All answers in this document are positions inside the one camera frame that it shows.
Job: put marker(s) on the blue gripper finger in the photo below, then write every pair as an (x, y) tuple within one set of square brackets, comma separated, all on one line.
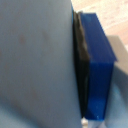
[(100, 66)]

